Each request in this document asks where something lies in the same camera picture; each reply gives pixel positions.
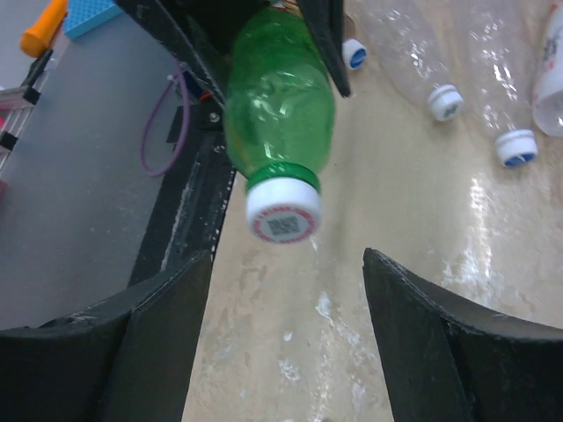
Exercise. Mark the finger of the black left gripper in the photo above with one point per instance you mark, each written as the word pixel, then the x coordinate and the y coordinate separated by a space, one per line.
pixel 325 21
pixel 169 23

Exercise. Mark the orange handled tool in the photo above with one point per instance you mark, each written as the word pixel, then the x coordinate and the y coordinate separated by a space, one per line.
pixel 35 40

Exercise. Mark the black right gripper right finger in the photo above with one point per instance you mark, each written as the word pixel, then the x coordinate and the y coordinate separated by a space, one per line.
pixel 446 358

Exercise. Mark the clear bottle green label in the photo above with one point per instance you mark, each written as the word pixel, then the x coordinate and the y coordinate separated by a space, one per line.
pixel 547 93

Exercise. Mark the clear bottle white cap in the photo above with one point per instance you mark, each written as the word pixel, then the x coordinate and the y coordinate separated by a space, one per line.
pixel 408 50

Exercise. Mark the blue patterned box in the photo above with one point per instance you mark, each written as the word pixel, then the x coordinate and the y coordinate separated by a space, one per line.
pixel 86 15

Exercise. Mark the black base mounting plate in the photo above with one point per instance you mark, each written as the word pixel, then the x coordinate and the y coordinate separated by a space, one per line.
pixel 191 204

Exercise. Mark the blue white Pocari cap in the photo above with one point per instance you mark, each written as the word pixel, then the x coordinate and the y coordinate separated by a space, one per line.
pixel 354 53

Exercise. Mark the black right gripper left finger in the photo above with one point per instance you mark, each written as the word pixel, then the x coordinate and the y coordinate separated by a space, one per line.
pixel 127 358

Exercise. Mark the green plastic bottle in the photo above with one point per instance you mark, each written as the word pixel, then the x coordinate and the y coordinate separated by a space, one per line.
pixel 278 121

